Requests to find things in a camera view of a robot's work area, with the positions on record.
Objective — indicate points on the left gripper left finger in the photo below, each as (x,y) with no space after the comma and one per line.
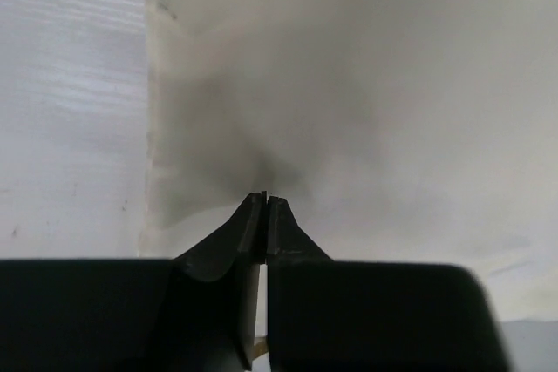
(194,312)

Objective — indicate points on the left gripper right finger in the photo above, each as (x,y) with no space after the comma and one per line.
(334,315)

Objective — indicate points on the cream cloth placemat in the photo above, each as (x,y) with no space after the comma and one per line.
(399,130)

